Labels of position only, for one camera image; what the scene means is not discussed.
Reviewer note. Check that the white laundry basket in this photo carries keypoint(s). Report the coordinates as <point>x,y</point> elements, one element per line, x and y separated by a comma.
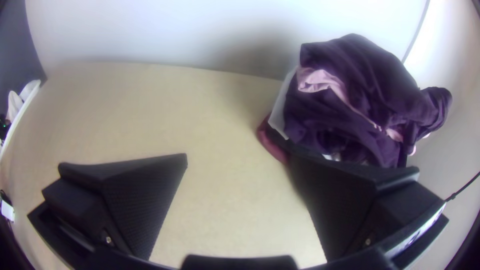
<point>32,90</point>

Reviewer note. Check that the heap of clothes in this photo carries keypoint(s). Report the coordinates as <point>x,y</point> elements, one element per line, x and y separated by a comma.
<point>356,75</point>

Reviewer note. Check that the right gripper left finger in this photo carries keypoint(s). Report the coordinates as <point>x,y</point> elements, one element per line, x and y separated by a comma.
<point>135,195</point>

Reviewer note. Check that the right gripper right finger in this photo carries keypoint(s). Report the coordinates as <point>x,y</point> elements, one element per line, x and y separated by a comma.
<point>348,202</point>

